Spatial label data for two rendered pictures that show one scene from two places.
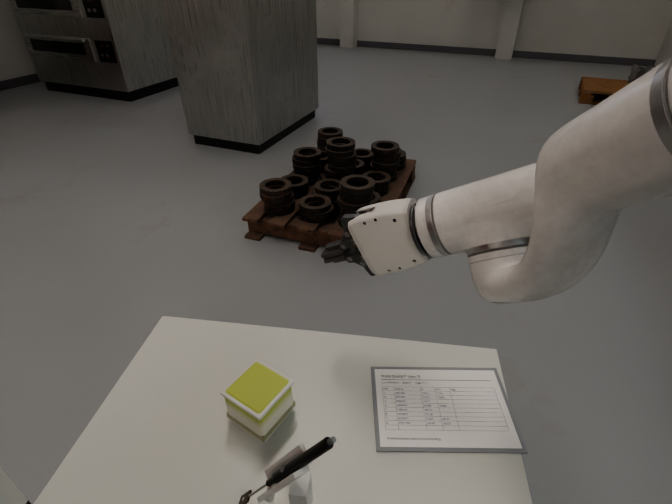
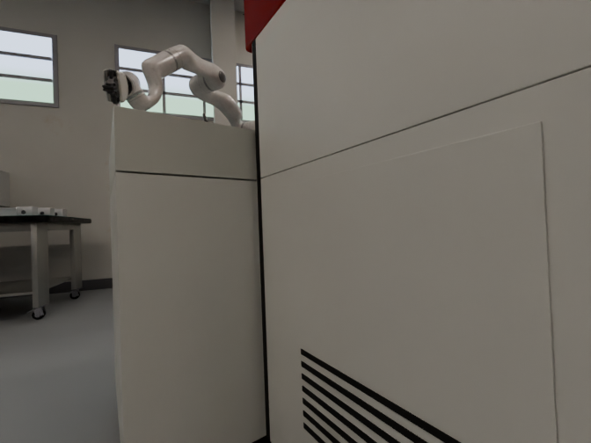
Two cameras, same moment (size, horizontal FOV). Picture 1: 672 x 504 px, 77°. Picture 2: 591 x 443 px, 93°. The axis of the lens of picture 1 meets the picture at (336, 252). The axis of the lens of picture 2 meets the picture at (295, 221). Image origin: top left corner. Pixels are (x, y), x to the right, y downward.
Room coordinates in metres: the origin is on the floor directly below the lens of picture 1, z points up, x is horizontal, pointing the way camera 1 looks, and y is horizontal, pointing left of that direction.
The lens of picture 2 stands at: (0.72, 1.05, 0.68)
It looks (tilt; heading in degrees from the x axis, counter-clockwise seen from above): 1 degrees up; 228
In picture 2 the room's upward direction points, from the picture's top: 2 degrees counter-clockwise
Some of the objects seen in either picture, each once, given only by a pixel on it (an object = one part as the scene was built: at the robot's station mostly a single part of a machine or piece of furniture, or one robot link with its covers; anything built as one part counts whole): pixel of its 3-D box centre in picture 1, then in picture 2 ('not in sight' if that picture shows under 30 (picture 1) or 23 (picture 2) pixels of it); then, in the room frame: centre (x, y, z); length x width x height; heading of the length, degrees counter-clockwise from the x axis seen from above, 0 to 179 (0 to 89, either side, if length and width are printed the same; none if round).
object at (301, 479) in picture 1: (286, 488); not in sight; (0.24, 0.06, 1.03); 0.06 x 0.04 x 0.13; 82
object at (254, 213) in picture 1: (341, 174); not in sight; (2.85, -0.04, 0.25); 1.37 x 0.94 x 0.49; 158
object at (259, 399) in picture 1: (260, 400); not in sight; (0.38, 0.11, 1.00); 0.07 x 0.07 x 0.07; 56
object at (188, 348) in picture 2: not in sight; (254, 294); (0.08, 0.08, 0.41); 0.96 x 0.64 x 0.82; 172
